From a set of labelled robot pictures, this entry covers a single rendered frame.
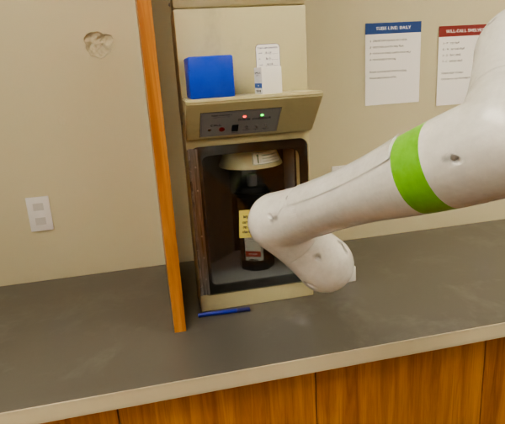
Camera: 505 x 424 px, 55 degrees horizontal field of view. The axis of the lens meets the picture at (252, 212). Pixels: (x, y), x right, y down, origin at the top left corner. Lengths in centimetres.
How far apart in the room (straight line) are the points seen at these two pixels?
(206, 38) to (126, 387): 81
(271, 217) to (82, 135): 96
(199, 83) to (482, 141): 70
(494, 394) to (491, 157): 101
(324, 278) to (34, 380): 68
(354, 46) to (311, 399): 116
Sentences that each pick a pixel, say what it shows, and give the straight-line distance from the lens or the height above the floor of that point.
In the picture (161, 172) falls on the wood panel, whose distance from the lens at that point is 115.
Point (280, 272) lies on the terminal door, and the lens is 136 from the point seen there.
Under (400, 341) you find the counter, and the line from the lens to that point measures 122.
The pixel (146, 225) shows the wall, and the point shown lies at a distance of 172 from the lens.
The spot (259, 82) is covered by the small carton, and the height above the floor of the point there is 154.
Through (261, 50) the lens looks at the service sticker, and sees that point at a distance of 126.
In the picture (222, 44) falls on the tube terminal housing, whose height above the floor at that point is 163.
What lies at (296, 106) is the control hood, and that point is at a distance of 118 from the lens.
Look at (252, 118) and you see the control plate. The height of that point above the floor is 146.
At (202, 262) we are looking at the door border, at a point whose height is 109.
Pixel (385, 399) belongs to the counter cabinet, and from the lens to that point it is 133.
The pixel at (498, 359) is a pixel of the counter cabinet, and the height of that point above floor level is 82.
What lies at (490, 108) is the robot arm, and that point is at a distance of 58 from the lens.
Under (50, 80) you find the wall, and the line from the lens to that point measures 167.
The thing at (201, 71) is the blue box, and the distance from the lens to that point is 112.
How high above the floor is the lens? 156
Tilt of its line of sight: 16 degrees down
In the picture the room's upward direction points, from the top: 4 degrees counter-clockwise
